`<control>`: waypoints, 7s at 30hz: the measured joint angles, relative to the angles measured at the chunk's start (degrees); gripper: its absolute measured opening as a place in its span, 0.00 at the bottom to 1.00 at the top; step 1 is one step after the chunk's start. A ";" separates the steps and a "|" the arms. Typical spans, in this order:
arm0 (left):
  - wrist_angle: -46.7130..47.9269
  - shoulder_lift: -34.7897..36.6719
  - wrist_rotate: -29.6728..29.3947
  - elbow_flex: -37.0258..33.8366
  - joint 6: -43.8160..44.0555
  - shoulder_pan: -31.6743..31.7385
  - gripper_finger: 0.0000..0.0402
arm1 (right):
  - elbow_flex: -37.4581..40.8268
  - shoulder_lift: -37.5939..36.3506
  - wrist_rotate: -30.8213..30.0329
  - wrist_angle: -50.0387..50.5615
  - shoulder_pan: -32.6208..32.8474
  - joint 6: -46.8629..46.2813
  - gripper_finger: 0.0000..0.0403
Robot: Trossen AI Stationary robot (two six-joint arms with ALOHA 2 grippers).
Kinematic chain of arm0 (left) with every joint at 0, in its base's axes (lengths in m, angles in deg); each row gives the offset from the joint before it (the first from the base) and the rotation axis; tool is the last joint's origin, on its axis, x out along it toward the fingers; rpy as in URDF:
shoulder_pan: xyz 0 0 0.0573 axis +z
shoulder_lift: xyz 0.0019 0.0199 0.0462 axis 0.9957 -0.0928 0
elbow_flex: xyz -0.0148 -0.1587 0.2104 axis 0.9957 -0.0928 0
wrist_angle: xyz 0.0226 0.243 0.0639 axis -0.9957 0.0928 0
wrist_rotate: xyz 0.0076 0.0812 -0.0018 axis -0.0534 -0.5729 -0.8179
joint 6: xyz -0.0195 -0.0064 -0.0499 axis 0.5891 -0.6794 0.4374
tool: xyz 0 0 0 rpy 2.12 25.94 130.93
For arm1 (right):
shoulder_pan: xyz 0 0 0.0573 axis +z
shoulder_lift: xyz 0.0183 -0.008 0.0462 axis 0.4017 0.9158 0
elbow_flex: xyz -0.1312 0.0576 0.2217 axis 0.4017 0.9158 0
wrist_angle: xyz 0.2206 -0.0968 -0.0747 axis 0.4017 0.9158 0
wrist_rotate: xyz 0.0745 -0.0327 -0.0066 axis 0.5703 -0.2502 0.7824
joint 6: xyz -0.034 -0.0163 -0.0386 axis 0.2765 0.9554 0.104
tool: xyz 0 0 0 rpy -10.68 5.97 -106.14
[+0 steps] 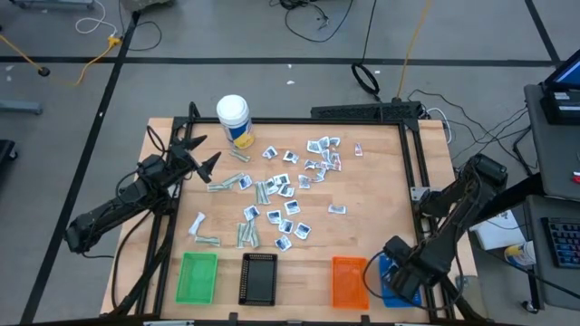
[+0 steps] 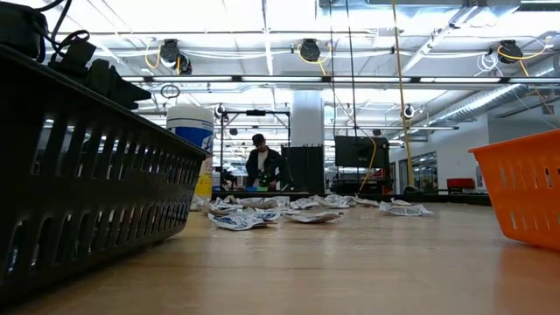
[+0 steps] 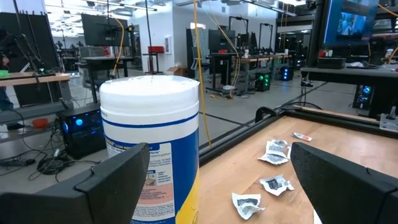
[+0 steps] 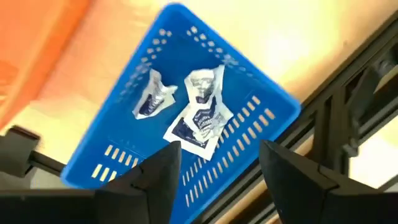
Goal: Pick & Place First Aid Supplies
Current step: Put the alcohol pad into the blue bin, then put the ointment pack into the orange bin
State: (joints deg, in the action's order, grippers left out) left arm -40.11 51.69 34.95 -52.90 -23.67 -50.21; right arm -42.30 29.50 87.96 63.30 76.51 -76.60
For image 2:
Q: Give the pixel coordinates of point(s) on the long ceiling light bar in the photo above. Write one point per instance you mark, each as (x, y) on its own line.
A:
(280, 79)

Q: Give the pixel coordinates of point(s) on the white-lidded disinfectant wipes canister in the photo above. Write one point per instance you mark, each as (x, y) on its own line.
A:
(192, 131)

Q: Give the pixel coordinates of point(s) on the black plastic basket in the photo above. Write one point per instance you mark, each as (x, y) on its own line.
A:
(87, 197)

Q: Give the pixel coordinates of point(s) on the black screen panel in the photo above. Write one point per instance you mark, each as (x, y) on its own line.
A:
(359, 153)

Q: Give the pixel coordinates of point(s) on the silver ventilation duct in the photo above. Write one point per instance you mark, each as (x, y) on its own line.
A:
(481, 102)

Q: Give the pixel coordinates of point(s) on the red box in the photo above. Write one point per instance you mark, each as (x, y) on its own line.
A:
(460, 183)

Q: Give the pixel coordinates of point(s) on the white pillar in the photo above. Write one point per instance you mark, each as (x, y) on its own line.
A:
(307, 118)

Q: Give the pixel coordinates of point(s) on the white red ointment packet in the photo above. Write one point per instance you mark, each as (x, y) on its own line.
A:
(400, 202)
(365, 202)

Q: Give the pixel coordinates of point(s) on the black background rig frame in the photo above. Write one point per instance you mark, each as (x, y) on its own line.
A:
(256, 112)

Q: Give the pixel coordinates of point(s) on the person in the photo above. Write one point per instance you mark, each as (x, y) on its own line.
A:
(267, 164)

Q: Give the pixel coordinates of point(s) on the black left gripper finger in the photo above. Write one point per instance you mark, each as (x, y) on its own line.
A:
(118, 87)

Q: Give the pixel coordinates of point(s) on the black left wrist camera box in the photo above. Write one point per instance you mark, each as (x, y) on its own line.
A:
(19, 30)

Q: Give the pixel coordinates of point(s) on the orange plastic basket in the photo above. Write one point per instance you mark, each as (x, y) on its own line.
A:
(525, 192)

